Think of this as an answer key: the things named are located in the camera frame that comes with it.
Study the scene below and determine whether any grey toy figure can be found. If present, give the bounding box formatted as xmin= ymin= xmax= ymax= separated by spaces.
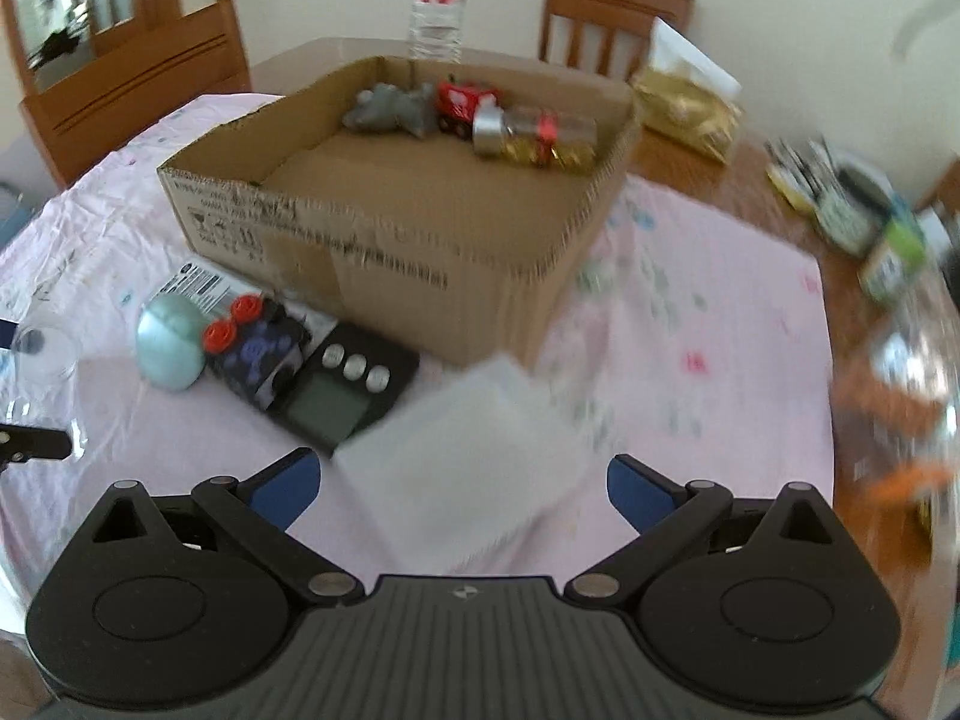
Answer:
xmin=342 ymin=82 xmax=440 ymax=140

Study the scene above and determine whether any red toy train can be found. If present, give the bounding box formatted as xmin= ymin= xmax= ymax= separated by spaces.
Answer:
xmin=434 ymin=78 xmax=504 ymax=140

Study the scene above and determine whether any teal egg-shaped toy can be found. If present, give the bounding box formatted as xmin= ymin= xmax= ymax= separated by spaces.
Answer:
xmin=136 ymin=293 xmax=208 ymax=392

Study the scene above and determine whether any large clear black-lidded jar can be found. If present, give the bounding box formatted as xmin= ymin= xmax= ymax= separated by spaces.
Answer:
xmin=828 ymin=311 xmax=960 ymax=530

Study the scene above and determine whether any gold tissue packet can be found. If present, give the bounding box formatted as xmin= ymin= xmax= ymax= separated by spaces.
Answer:
xmin=631 ymin=16 xmax=744 ymax=165

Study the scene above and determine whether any black cube with red buttons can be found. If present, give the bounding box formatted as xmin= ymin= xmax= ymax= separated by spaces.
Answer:
xmin=201 ymin=295 xmax=313 ymax=411

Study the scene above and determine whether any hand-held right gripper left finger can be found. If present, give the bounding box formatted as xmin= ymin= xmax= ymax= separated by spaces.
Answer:
xmin=71 ymin=448 xmax=362 ymax=604

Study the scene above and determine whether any clear plastic cup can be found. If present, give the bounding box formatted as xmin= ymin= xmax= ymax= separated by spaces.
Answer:
xmin=0 ymin=320 xmax=86 ymax=430

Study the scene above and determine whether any white labelled flat box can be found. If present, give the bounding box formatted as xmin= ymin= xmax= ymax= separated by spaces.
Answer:
xmin=154 ymin=260 xmax=340 ymax=342

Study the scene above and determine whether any pink floral tablecloth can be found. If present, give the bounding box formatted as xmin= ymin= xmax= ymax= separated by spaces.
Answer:
xmin=0 ymin=94 xmax=838 ymax=691

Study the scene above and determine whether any translucent white plastic box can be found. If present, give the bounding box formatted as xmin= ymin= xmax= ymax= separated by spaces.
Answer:
xmin=331 ymin=354 xmax=602 ymax=572

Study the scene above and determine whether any wooden framed door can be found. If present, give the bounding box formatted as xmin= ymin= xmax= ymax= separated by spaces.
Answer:
xmin=0 ymin=0 xmax=185 ymax=100

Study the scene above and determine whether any wooden chair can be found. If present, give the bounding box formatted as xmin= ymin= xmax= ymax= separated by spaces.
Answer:
xmin=921 ymin=161 xmax=960 ymax=241
xmin=538 ymin=0 xmax=695 ymax=83
xmin=19 ymin=0 xmax=253 ymax=193

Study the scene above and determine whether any clear plastic water bottle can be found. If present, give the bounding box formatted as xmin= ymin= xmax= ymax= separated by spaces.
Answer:
xmin=408 ymin=0 xmax=468 ymax=65

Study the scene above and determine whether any dark-lidded glass jar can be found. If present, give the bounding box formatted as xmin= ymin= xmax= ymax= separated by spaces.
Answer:
xmin=813 ymin=163 xmax=898 ymax=254

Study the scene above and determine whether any clear bottle of yellow capsules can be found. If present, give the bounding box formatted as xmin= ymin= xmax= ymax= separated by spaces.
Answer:
xmin=472 ymin=104 xmax=599 ymax=167

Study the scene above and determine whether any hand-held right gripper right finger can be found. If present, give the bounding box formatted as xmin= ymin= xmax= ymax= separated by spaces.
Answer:
xmin=564 ymin=454 xmax=857 ymax=604

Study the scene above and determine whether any bunch of pens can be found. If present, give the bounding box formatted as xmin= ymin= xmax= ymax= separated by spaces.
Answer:
xmin=763 ymin=135 xmax=835 ymax=212

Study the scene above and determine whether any cardboard box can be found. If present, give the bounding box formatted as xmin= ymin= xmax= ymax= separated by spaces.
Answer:
xmin=155 ymin=55 xmax=643 ymax=370

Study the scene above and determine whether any black digital scale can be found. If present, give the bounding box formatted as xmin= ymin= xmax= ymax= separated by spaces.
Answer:
xmin=271 ymin=322 xmax=422 ymax=459

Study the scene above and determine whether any green-lidded small bottle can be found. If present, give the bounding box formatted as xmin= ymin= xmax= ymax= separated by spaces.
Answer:
xmin=858 ymin=216 xmax=929 ymax=306

